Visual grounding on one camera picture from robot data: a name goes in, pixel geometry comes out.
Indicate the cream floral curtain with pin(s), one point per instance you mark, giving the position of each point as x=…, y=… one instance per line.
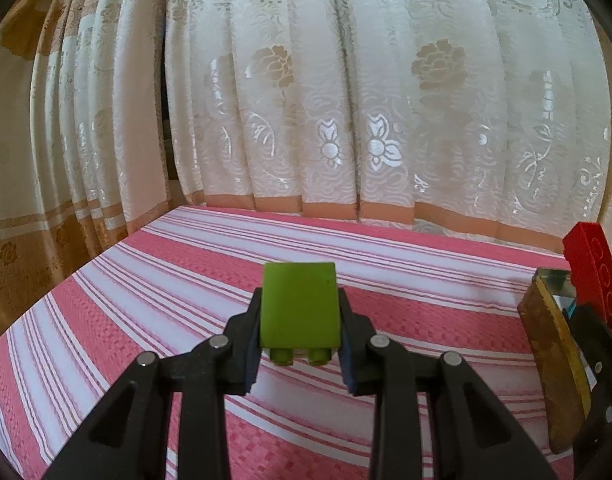
x=386, y=85
x=76, y=135

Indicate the golden tin box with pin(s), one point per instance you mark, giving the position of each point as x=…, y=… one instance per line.
x=551, y=360

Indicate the green printed toy brick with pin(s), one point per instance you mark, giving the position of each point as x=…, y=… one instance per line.
x=298, y=305

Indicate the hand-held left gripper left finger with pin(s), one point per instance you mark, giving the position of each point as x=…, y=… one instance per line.
x=248, y=375

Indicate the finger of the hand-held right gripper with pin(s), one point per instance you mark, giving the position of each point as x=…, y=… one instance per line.
x=598, y=350

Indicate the red toy brick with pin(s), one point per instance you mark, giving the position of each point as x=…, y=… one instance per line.
x=591, y=270

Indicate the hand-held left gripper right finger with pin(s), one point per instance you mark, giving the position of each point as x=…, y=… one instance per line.
x=351, y=375

